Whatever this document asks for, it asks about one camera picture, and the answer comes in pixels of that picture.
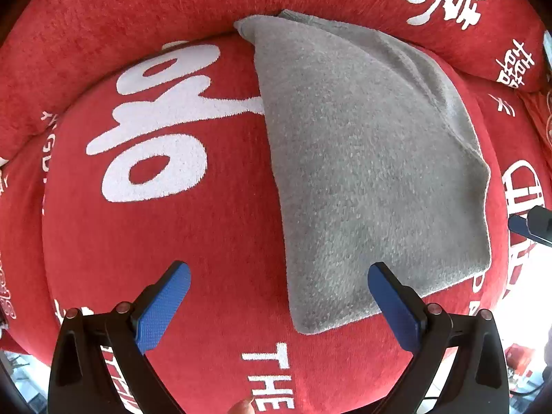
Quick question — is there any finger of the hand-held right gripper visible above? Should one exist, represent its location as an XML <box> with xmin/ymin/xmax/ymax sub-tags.
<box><xmin>527</xmin><ymin>206</ymin><xmax>552</xmax><ymax>240</ymax></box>
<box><xmin>508</xmin><ymin>215</ymin><xmax>552</xmax><ymax>248</ymax></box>

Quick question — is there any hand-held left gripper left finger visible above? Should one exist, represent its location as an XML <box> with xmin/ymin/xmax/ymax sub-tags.
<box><xmin>47</xmin><ymin>261</ymin><xmax>191</xmax><ymax>414</ymax></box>

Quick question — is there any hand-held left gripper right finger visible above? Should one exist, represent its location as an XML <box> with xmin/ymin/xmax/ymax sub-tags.
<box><xmin>368</xmin><ymin>262</ymin><xmax>512</xmax><ymax>414</ymax></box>

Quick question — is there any grey towel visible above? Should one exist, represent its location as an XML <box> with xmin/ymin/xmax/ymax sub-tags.
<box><xmin>234</xmin><ymin>9</ymin><xmax>492</xmax><ymax>335</ymax></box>

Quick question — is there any person's left hand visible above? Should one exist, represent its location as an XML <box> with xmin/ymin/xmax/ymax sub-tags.
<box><xmin>227</xmin><ymin>398</ymin><xmax>256</xmax><ymax>414</ymax></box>

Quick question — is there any red printed blanket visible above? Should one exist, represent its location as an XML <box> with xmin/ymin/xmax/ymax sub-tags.
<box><xmin>0</xmin><ymin>30</ymin><xmax>552</xmax><ymax>414</ymax></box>

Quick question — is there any orange patterned cloth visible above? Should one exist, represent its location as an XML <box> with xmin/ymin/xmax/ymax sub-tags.
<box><xmin>520</xmin><ymin>90</ymin><xmax>552</xmax><ymax>151</ymax></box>

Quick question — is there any red box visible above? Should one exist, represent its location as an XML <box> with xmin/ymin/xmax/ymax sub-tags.
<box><xmin>504</xmin><ymin>344</ymin><xmax>535</xmax><ymax>369</ymax></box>

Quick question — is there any red printed bolster cushion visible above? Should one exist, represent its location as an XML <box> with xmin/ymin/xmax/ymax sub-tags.
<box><xmin>0</xmin><ymin>0</ymin><xmax>546</xmax><ymax>165</ymax></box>

